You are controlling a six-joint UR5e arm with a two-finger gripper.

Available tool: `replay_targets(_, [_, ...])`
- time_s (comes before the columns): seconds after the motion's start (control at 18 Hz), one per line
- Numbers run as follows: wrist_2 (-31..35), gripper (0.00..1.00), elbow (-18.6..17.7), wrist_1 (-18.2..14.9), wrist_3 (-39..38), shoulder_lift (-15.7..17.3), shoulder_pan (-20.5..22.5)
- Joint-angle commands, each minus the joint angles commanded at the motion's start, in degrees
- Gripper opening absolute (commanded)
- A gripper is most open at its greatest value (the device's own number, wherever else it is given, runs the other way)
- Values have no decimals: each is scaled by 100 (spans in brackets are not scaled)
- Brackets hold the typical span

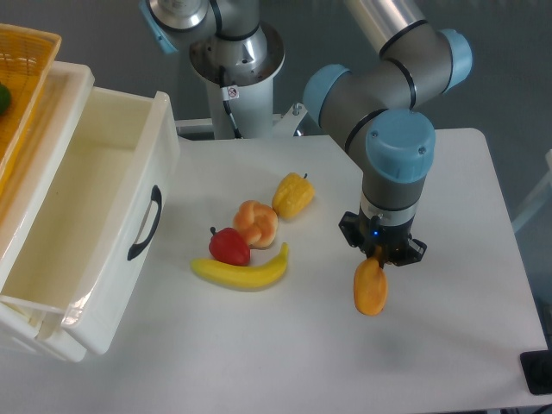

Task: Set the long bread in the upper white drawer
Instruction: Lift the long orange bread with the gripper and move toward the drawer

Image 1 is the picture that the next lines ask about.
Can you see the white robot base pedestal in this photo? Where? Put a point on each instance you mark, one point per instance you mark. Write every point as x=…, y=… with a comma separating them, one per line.
x=238, y=77

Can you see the yellow plastic basket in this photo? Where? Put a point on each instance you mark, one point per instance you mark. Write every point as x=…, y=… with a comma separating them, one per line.
x=26, y=58

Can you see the long orange bread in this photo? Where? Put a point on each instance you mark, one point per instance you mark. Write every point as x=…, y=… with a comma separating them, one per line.
x=370, y=288

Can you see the red bell pepper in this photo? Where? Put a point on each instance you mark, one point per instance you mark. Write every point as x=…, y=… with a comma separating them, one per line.
x=227, y=245

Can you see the white drawer cabinet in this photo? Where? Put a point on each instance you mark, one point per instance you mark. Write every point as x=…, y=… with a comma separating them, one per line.
x=28, y=326

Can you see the black device at edge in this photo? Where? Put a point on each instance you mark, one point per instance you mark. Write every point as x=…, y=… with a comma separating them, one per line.
x=536, y=366

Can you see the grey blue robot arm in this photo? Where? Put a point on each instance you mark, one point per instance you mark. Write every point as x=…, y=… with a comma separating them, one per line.
x=372, y=117

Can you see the open white upper drawer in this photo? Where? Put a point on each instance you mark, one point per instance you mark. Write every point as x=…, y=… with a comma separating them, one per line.
x=75, y=255

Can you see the black drawer handle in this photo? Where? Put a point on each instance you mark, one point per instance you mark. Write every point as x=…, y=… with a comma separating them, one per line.
x=149, y=224

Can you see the round knotted bread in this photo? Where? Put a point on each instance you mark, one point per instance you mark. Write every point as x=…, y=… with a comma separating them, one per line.
x=257, y=223

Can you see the yellow banana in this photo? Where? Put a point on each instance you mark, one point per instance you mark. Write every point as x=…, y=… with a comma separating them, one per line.
x=243, y=278

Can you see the yellow bell pepper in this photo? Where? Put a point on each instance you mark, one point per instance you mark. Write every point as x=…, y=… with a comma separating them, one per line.
x=292, y=195

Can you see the green fruit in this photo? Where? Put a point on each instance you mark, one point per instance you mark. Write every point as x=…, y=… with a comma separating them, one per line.
x=5, y=98

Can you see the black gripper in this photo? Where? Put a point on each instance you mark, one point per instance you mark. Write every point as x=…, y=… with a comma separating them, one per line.
x=387, y=244

